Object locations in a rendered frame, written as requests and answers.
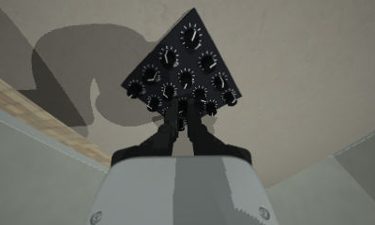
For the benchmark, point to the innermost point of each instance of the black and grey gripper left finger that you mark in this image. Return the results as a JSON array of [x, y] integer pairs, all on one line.
[[158, 145]]

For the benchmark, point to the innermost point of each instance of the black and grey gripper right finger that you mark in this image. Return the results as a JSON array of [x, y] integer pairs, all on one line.
[[206, 144]]

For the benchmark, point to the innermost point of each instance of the black knob box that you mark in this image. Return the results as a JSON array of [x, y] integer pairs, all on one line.
[[191, 67]]

